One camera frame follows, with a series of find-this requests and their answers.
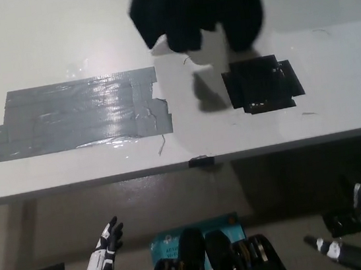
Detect black tape square patch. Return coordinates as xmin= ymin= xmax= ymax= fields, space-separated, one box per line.
xmin=219 ymin=51 xmax=308 ymax=119

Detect small black tape strip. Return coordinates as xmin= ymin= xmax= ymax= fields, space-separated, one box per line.
xmin=188 ymin=152 xmax=217 ymax=170

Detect black teal robot torso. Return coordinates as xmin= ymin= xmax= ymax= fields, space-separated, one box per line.
xmin=139 ymin=206 xmax=291 ymax=270

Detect grey duct tape patch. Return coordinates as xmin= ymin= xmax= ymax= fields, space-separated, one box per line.
xmin=0 ymin=65 xmax=176 ymax=163

